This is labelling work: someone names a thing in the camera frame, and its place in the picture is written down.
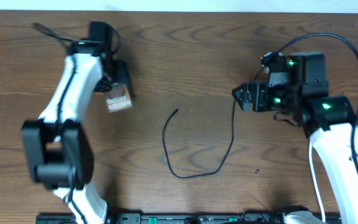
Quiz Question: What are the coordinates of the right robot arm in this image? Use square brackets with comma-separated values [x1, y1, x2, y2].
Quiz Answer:
[232, 52, 358, 223]

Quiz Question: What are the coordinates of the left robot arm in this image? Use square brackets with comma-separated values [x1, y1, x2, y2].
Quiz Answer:
[21, 21, 131, 224]

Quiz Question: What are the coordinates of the black charger cable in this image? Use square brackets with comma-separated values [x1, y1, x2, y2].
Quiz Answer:
[162, 67, 265, 180]

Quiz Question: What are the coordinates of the white power strip cord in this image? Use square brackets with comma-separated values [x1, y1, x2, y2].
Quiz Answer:
[308, 141, 326, 223]

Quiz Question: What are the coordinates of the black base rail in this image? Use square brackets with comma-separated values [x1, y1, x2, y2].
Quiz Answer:
[34, 205, 344, 224]

